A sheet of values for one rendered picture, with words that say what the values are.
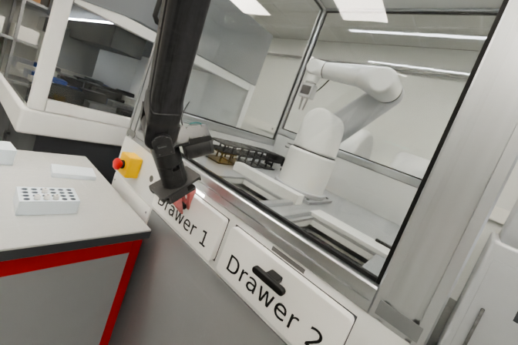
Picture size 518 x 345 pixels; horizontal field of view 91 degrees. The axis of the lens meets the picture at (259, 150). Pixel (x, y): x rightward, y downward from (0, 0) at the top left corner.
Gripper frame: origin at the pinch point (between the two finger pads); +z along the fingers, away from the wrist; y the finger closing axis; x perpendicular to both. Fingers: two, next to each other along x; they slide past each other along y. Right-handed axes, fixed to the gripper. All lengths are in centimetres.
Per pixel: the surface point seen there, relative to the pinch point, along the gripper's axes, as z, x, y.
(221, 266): 6.6, -15.7, -1.8
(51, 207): -1.2, 25.4, -22.7
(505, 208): 159, -99, 280
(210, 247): 5.4, -10.5, -0.8
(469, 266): 217, -96, 240
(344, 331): 0.4, -42.6, 2.2
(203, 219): 1.7, -5.2, 1.9
